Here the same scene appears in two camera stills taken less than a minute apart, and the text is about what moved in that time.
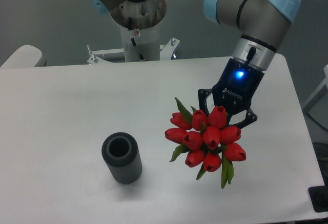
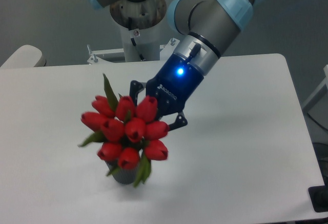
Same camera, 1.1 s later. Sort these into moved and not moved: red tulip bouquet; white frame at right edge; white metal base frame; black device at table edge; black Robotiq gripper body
Moved: red tulip bouquet; black Robotiq gripper body
Not moved: black device at table edge; white frame at right edge; white metal base frame
